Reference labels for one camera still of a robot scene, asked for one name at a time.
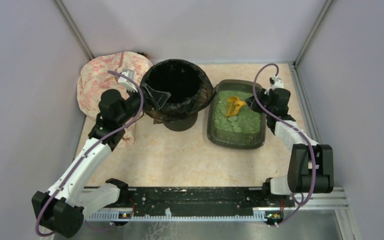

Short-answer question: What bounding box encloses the black trash bin with bag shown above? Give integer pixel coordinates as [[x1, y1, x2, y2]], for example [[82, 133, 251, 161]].
[[140, 59, 215, 132]]

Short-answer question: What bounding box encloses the yellow litter scoop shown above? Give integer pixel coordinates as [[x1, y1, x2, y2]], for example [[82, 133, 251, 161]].
[[224, 96, 248, 117]]

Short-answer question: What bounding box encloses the dark grey litter box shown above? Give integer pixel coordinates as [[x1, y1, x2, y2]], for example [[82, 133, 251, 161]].
[[207, 79, 266, 150]]

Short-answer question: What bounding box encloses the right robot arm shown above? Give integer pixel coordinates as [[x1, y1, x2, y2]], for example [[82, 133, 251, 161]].
[[246, 88, 334, 195]]

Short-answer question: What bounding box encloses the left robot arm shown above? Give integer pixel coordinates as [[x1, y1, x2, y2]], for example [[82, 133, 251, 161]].
[[31, 83, 171, 238]]

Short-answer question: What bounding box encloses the green cat litter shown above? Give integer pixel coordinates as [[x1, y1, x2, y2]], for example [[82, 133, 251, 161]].
[[214, 90, 261, 134]]

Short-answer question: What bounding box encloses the pink patterned cloth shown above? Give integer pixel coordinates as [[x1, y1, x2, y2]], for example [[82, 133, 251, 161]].
[[77, 51, 153, 139]]

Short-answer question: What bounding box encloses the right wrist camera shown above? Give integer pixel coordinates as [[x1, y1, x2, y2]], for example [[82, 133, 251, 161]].
[[269, 76, 285, 90]]

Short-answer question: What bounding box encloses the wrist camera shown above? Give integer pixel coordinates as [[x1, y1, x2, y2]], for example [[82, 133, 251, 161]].
[[269, 76, 285, 90], [117, 69, 138, 93]]

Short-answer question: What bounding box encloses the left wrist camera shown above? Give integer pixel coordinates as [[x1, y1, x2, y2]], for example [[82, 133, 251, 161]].
[[117, 69, 138, 93]]

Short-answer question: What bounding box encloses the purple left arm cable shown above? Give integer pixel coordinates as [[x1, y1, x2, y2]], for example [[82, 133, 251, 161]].
[[34, 69, 146, 238]]

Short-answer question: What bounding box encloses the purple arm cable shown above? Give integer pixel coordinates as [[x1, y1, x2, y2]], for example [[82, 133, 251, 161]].
[[252, 63, 317, 228], [34, 69, 146, 238]]

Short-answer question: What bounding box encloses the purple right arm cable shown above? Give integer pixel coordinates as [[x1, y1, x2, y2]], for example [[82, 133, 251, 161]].
[[252, 63, 317, 228]]

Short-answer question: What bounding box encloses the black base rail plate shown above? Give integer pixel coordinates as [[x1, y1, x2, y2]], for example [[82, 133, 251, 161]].
[[109, 187, 295, 217]]

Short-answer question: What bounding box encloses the aluminium frame rail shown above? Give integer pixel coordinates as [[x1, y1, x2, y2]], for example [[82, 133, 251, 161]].
[[46, 187, 349, 223]]

